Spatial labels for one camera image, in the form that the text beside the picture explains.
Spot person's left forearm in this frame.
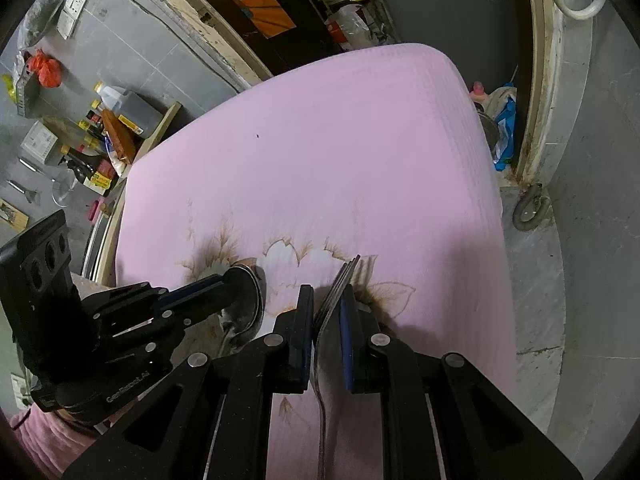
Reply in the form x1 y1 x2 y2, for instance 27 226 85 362
9 402 97 480

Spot orange paper sheet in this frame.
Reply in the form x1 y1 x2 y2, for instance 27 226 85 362
239 0 297 39

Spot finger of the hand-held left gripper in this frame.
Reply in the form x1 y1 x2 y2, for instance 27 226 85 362
164 280 243 330
154 269 237 312

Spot group of dark condiment bottles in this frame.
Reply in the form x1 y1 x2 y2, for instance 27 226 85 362
59 105 122 197

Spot grey looped hose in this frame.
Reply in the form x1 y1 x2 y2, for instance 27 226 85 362
512 182 552 234

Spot blue plastic bag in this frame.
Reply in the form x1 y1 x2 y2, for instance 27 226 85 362
491 94 517 172

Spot red plastic bag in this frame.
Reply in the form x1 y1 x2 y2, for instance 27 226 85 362
25 51 64 87

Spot clear plastic bag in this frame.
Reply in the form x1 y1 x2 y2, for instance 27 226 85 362
324 4 383 45

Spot white paper sheet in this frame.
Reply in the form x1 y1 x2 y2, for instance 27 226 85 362
20 120 59 166

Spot grey mesh bag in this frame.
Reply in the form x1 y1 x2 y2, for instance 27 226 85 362
21 0 64 47

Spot clear wine glass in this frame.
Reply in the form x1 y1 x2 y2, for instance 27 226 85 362
52 167 77 209

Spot pink floral tablecloth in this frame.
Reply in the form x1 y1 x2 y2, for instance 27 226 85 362
114 42 518 480

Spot large dark liquid jug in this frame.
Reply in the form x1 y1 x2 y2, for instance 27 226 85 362
99 85 162 139

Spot grey wall cable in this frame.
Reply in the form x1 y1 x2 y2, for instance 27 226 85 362
100 0 168 32

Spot steel sink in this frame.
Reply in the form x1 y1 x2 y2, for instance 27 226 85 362
81 209 110 281

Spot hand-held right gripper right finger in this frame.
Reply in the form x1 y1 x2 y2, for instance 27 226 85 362
339 284 585 480

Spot orange-brown sauce bottle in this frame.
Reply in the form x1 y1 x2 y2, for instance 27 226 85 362
101 110 137 166

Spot white wall socket panel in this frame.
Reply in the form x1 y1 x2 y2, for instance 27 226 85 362
56 0 89 39

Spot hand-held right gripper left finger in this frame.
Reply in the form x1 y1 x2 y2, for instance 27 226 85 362
62 284 316 480

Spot steel fork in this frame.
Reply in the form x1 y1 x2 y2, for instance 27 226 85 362
310 255 362 480

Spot steel spoon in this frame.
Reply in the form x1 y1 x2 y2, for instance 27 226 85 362
217 259 267 358

